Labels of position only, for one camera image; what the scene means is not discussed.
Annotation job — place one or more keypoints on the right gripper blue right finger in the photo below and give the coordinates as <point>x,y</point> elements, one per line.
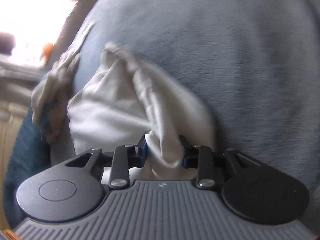
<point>186,152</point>

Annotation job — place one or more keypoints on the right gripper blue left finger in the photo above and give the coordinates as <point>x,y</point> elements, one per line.
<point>142,152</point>

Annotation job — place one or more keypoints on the white bear print sweatshirt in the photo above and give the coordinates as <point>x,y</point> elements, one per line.
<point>130,98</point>

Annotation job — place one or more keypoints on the blue duvet roll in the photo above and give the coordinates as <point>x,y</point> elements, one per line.
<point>30,155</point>

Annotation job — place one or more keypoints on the cream fleece garment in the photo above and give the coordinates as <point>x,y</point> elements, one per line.
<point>41,93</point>

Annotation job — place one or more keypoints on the grey bed sheet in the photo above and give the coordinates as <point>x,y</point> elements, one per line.
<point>254,63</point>

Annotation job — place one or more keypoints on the white cloth strip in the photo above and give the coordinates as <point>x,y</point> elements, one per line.
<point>76,45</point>

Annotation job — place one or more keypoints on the cream carved headboard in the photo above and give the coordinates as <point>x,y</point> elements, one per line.
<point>12,116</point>

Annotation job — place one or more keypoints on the orange object on windowsill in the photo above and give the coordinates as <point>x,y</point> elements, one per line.
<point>47,51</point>

